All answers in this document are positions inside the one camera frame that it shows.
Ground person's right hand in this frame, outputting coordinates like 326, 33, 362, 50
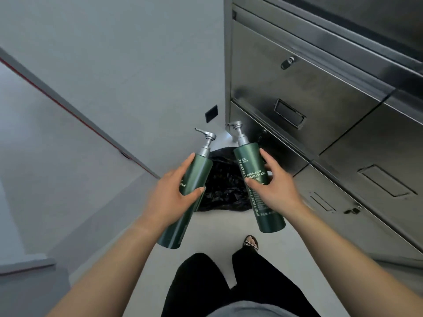
246, 148, 306, 223

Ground person's left hand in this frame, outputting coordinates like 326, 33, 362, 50
140, 153, 206, 230

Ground green pump bottle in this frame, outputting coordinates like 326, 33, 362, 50
227, 121, 287, 234
157, 128, 217, 250

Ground person's right forearm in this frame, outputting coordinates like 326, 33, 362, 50
285, 202, 423, 317

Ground person's left forearm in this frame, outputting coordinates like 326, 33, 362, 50
46, 215, 172, 317

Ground black plastic trash bag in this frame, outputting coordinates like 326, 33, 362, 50
196, 147, 256, 213

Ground person's studded sandal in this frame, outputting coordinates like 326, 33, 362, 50
243, 234, 262, 253

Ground person's black trousers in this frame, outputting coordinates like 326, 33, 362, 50
161, 247, 322, 317

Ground large steel cabinet drawer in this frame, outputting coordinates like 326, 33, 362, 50
230, 19, 396, 159

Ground steel cabinet door with lock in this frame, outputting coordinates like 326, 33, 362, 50
293, 164, 423, 262

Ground person's grey shirt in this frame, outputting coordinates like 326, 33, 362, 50
205, 301, 299, 317

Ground stainless steel cabinet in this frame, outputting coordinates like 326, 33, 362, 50
224, 0, 423, 263

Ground small recessed door handle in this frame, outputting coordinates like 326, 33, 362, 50
309, 192, 338, 214

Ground recessed steel drawer handle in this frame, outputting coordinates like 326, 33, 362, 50
273, 98, 306, 130

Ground black wall socket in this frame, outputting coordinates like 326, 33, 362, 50
204, 104, 219, 124

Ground recessed steel door handle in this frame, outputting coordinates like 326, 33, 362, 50
358, 164, 418, 198

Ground grey red-edged wall rail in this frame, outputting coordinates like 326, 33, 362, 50
0, 47, 161, 179

